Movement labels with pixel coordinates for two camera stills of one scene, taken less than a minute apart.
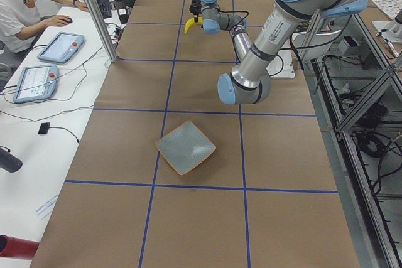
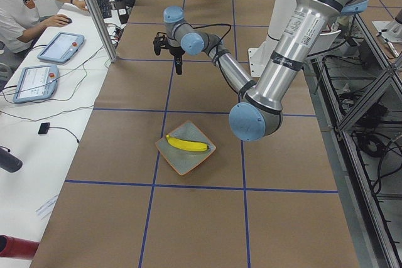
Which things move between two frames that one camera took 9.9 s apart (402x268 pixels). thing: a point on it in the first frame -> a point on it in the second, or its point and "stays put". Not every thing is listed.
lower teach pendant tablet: x=36 y=82 stays put
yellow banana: x=191 y=22 -> x=186 y=145
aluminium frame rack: x=355 y=81 stays put
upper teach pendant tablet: x=62 y=47 stays put
